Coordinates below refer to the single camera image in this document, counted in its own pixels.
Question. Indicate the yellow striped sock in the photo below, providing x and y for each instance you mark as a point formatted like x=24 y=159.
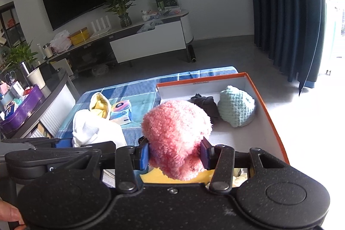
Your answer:
x=99 y=106

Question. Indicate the green black display box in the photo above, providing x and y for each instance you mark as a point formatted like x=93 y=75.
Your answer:
x=167 y=1

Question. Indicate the dark tv stand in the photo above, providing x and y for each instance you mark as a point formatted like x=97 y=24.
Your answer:
x=91 y=53

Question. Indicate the blue white cloth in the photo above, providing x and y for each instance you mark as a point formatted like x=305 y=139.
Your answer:
x=148 y=27

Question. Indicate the light blue crochet hat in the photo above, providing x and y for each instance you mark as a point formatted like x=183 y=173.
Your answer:
x=237 y=107

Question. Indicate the blue checked tablecloth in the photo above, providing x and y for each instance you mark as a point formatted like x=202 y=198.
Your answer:
x=142 y=96

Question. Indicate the leafy green plant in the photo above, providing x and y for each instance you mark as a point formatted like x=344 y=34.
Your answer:
x=18 y=54

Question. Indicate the yellow green sponge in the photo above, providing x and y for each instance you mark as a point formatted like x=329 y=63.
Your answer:
x=153 y=177

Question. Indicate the purple box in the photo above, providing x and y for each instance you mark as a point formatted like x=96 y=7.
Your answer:
x=24 y=111

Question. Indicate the white cabinet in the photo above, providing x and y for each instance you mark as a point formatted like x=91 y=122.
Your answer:
x=151 y=41

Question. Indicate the yellow box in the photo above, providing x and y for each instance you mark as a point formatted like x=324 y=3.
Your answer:
x=79 y=36

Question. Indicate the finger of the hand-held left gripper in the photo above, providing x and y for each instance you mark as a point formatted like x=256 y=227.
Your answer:
x=80 y=146
x=64 y=143

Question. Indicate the person's left hand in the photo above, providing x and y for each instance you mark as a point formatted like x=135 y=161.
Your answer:
x=10 y=215

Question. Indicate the dark blue curtain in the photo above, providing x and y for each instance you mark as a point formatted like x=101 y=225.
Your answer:
x=283 y=17

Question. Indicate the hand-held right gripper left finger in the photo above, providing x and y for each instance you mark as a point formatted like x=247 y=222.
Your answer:
x=144 y=154

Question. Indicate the white printed packet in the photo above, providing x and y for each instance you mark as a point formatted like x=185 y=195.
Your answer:
x=108 y=178

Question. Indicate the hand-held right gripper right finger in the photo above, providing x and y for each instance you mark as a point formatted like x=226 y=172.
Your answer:
x=206 y=156

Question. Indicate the white face mask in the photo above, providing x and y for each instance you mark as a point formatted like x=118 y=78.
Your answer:
x=94 y=127

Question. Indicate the cream cloth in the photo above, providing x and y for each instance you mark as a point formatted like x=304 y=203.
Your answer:
x=240 y=174

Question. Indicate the potted bamboo plant dark vase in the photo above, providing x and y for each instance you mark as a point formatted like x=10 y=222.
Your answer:
x=121 y=6

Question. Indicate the white cup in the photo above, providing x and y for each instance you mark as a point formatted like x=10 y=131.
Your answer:
x=35 y=79

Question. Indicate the black roll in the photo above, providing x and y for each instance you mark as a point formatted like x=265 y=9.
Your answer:
x=192 y=53

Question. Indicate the colourful tissue pack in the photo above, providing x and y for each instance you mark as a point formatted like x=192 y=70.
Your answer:
x=121 y=112

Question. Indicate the white router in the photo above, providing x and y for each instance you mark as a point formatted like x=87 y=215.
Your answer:
x=101 y=29

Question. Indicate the navy blue cloth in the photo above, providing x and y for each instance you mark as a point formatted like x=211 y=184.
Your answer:
x=206 y=106

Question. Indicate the orange cardboard box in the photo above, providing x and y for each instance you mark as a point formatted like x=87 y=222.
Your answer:
x=242 y=138

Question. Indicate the steel bottle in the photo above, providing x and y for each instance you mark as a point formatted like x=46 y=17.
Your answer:
x=24 y=71

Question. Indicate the dark side table ribbed front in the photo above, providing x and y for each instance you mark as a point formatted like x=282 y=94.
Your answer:
x=54 y=108

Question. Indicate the white plastic bag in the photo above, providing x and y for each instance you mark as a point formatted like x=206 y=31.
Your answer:
x=60 y=42

